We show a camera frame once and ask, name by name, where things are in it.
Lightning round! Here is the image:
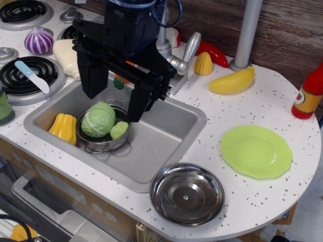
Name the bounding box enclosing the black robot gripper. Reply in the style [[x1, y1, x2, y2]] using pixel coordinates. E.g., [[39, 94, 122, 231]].
[[73, 1, 177, 122]]

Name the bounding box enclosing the orange toy carrot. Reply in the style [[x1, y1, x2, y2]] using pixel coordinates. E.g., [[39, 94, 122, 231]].
[[113, 74, 130, 90]]

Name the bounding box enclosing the round steel plate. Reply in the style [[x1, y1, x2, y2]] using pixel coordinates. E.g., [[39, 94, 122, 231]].
[[149, 163, 225, 227]]

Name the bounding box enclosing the light green plastic plate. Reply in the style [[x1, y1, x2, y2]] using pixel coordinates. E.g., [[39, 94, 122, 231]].
[[220, 125, 293, 179]]

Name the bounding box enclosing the green toy cabbage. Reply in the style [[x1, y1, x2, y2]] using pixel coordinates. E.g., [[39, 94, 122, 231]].
[[81, 102, 116, 138]]

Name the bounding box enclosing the small green toy vegetable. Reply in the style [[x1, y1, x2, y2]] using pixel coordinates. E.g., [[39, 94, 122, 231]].
[[110, 121, 129, 140]]

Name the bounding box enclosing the cream toy jug bottle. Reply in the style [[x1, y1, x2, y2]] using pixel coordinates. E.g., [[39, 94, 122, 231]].
[[52, 39, 81, 81]]

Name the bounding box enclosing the silver toy faucet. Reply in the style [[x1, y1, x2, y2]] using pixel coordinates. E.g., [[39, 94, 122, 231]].
[[155, 7, 202, 93]]

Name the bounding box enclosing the small steel pot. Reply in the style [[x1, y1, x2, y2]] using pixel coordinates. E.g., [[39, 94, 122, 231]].
[[76, 100, 130, 154]]

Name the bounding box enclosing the yellow toy bell pepper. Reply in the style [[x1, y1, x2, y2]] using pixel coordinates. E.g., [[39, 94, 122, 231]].
[[48, 113, 77, 145]]

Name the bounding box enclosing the grey sink basin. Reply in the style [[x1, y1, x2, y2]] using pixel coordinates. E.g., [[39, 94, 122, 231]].
[[24, 81, 207, 193]]

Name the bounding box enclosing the back right black burner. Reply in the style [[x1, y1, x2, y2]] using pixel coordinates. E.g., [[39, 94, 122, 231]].
[[57, 25, 76, 40]]

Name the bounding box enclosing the black burner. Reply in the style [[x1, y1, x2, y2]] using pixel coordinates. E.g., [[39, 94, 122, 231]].
[[1, 56, 66, 106], [1, 1, 53, 31], [57, 25, 76, 40]]

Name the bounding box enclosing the red white toy radish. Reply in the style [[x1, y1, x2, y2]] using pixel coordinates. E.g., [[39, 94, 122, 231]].
[[166, 28, 181, 48]]

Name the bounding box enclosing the grey stove knob upper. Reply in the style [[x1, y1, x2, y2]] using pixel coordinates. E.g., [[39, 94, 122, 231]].
[[60, 7, 84, 24]]

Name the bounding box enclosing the grey stove knob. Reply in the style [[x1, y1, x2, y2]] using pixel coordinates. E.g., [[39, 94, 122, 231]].
[[0, 47, 19, 65], [60, 7, 84, 24]]

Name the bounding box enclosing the yellow toy corn cob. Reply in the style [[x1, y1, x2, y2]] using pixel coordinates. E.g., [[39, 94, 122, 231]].
[[194, 52, 212, 76]]

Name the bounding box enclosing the purple striped toy onion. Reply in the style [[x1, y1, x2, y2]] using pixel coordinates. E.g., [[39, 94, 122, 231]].
[[24, 27, 54, 55]]

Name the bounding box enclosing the front left black burner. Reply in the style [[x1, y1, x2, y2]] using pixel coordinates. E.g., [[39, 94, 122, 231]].
[[1, 56, 66, 106]]

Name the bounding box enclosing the red toy chili pepper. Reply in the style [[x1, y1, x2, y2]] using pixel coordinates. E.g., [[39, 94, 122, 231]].
[[196, 40, 229, 68]]

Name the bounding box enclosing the grey stove knob left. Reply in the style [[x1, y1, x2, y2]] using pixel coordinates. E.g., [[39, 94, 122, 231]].
[[0, 47, 19, 65]]

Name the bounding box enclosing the yellow toy banana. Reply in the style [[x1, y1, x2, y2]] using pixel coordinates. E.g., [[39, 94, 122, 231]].
[[208, 67, 255, 94]]

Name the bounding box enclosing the back left black burner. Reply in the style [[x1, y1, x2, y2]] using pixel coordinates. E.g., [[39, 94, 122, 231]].
[[1, 1, 53, 31]]

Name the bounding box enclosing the grey vertical pole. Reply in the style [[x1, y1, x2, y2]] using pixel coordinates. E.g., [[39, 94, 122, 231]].
[[229, 0, 263, 72]]

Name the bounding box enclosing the red ketchup bottle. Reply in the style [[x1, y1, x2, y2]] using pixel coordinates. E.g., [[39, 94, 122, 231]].
[[291, 63, 322, 119]]

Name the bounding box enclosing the blue handled toy knife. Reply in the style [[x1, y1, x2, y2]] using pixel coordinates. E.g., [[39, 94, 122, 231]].
[[15, 60, 50, 94]]

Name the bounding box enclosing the black cable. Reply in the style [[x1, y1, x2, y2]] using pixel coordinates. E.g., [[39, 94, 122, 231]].
[[150, 0, 183, 28]]

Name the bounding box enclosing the grey oven door handle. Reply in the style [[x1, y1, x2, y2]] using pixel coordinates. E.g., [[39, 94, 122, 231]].
[[11, 176, 128, 241]]

